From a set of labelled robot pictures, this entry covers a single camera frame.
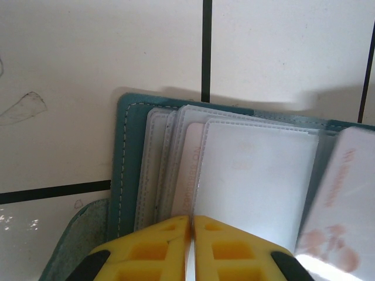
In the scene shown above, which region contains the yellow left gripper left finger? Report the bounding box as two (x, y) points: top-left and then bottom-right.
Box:
(87, 215), (193, 281)

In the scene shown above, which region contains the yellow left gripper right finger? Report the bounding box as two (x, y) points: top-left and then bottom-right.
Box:
(192, 214), (316, 281)

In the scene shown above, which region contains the white card with chip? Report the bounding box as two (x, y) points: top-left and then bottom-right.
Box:
(193, 121), (320, 252)

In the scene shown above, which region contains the teal leather card holder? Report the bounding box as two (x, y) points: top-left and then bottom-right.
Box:
(37, 92), (375, 281)

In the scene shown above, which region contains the white card red print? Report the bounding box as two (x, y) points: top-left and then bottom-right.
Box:
(292, 125), (375, 281)

